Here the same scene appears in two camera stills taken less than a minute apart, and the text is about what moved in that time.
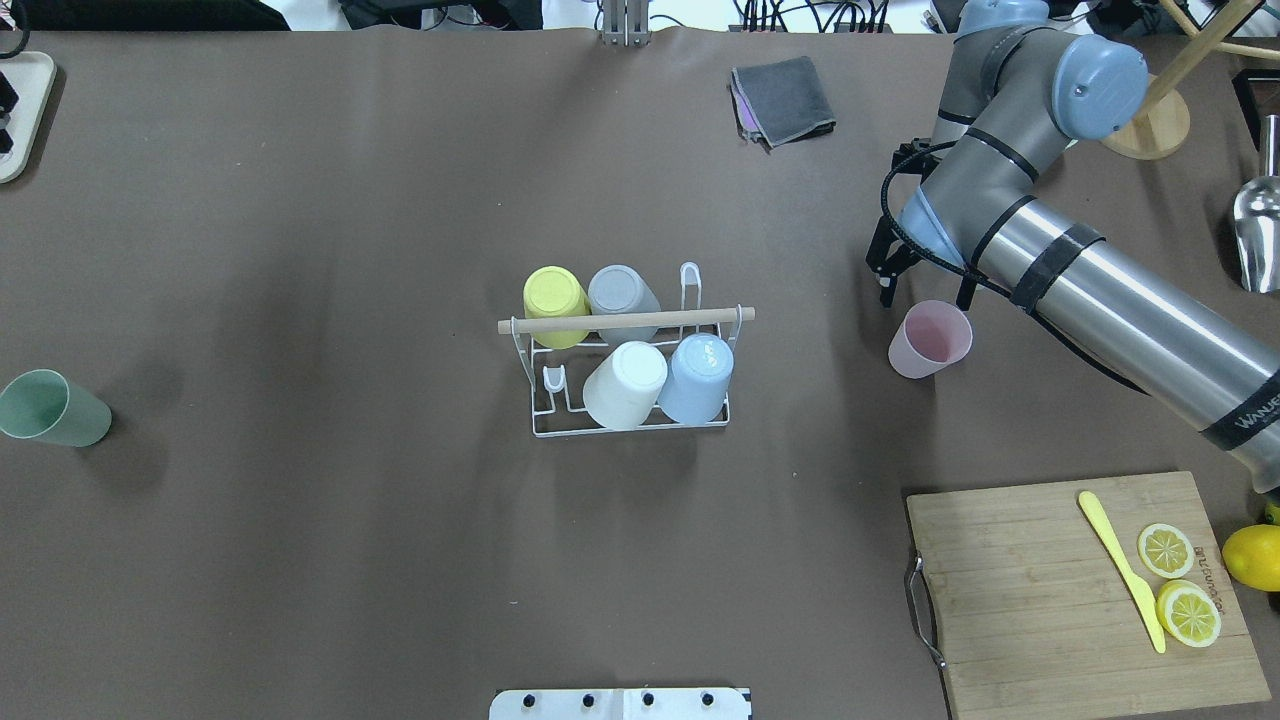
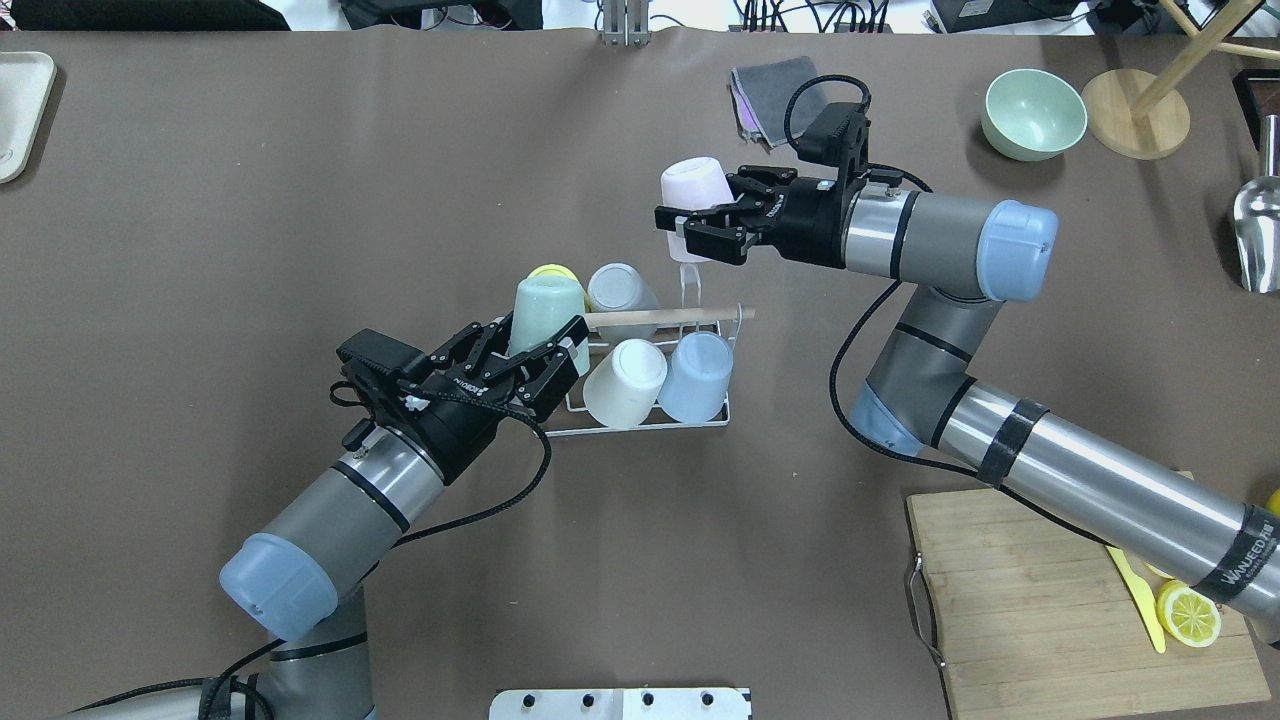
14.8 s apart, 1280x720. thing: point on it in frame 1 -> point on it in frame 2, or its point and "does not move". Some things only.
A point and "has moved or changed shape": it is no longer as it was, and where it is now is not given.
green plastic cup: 41,405 -> 541,307
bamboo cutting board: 1033,616 does not move
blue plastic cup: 697,385 does not move
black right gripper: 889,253 -> 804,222
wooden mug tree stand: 1163,122 does not move
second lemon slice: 1188,612 does not move
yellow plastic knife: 1091,505 does not move
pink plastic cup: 934,334 has moved or changed shape
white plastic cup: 622,391 does not move
